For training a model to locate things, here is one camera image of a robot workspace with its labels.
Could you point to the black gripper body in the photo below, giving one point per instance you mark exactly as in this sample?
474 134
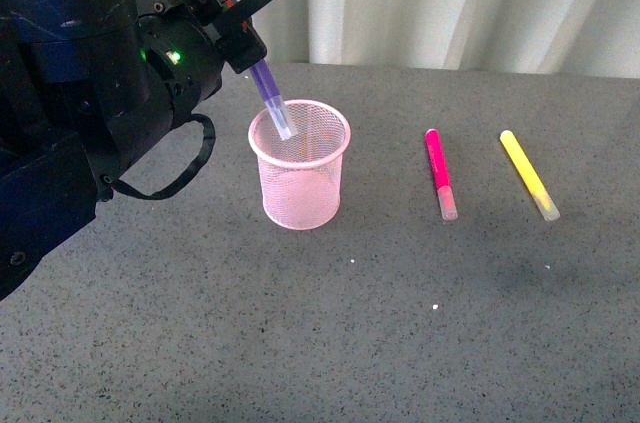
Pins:
178 46

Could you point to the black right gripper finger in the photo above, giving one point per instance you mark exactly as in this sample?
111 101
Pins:
239 45

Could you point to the purple marker pen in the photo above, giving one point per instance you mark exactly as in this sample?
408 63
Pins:
273 100

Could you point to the pink marker pen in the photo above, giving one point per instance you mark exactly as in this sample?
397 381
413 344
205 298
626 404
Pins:
440 175

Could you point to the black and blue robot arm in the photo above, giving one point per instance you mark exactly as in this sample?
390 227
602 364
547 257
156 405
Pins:
88 87

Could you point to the pink mesh cup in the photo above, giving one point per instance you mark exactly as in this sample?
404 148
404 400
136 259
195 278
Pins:
300 177

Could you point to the white pleated curtain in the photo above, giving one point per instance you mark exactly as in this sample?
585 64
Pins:
588 37

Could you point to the yellow marker pen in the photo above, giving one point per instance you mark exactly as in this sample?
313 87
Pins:
529 176

